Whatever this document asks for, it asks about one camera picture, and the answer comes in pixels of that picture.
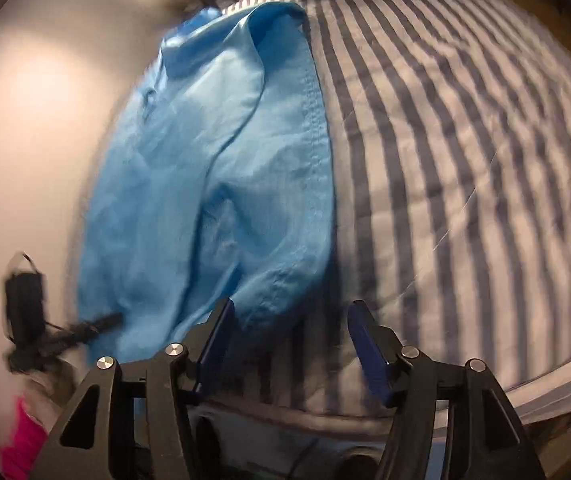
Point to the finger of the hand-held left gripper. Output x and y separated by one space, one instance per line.
103 321

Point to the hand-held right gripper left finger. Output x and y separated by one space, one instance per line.
215 342

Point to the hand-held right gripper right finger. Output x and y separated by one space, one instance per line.
365 350

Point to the light blue jacket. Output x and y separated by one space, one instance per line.
190 185

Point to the pink cloth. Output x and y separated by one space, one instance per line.
20 445

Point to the striped bed blanket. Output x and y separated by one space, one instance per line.
440 160

